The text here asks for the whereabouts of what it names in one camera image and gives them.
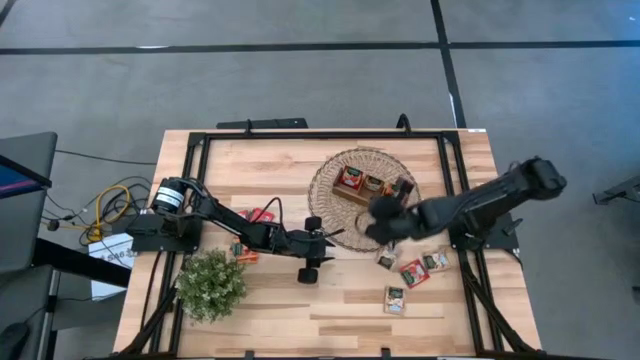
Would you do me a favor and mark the black computer mouse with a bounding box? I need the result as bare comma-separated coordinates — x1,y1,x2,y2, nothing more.
0,322,30,360

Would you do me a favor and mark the thin black floor cable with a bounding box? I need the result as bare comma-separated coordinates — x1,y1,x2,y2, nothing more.
54,148,159,166

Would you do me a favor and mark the white labelled box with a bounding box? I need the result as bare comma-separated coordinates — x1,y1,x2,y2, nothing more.
88,232,137,301

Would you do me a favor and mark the monitor with blue screen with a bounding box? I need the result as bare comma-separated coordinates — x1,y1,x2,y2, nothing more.
0,153,53,200

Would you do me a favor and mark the artificial green bushy plant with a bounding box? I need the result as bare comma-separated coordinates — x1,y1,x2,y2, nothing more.
173,248,250,325

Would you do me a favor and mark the black power strip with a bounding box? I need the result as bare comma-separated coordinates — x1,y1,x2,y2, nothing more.
215,117,310,131

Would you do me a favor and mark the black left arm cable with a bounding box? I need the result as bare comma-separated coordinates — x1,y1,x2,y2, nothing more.
249,196,284,226

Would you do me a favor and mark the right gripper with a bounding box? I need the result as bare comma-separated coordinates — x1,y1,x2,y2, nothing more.
364,177,437,247

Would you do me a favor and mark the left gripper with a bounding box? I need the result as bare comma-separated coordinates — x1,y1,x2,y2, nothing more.
274,214,346,286

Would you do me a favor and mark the black cable bundle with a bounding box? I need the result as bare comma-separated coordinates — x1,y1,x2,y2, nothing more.
42,174,151,247

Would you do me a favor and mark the black floor stand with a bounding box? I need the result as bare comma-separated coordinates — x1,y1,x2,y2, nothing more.
592,173,640,206

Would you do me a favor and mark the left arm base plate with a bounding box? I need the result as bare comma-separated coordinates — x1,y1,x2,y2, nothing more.
124,212,205,254

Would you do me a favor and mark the red strawberry tea packet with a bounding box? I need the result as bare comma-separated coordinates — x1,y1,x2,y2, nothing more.
339,165,365,192
398,258,431,290
248,207,276,224

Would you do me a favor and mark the wooden three-compartment tray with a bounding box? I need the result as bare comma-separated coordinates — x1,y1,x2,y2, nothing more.
332,164,419,207

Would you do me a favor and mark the yellow cable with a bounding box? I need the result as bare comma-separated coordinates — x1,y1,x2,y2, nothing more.
92,184,132,242

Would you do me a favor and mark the black desk beam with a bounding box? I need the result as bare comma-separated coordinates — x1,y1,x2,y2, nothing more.
32,238,132,289

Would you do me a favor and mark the black aluminium table frame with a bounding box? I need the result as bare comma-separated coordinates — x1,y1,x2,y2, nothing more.
119,128,546,360

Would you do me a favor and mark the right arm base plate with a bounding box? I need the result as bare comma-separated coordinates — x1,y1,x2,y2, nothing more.
446,209,521,251

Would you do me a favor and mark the round woven straw placemat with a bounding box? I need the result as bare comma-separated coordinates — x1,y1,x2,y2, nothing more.
308,146,423,254

